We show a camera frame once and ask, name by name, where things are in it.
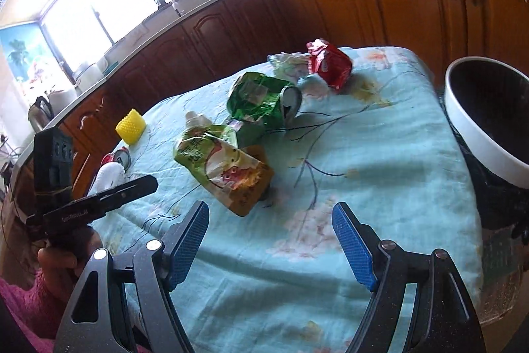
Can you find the left hand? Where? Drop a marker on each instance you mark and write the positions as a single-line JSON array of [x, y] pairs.
[[58, 268]]

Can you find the light blue floral tablecloth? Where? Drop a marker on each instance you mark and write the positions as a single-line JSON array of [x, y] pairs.
[[277, 280]]

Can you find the lower wooden kitchen cabinets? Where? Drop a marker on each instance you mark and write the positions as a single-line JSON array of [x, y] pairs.
[[222, 37]]

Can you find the crumpled white tissue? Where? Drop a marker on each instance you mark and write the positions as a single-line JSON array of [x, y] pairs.
[[289, 66]]

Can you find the green crumpled foil bag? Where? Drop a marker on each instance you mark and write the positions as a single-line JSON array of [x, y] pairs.
[[256, 98]]

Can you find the yellow ribbed cup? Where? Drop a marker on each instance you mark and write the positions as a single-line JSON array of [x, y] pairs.
[[131, 127]]

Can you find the green apple juice pouch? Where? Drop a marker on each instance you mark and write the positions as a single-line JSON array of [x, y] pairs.
[[237, 178]]

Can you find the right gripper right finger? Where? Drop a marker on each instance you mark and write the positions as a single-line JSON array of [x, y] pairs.
[[359, 243]]

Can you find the white rim trash bin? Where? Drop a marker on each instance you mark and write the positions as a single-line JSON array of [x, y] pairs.
[[486, 103]]

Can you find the red crumpled snack bag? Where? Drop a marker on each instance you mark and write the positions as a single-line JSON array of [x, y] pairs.
[[329, 63]]

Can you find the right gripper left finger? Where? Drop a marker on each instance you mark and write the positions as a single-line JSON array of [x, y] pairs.
[[182, 242]]

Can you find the red white can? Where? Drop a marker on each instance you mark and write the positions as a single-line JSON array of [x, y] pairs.
[[121, 156]]

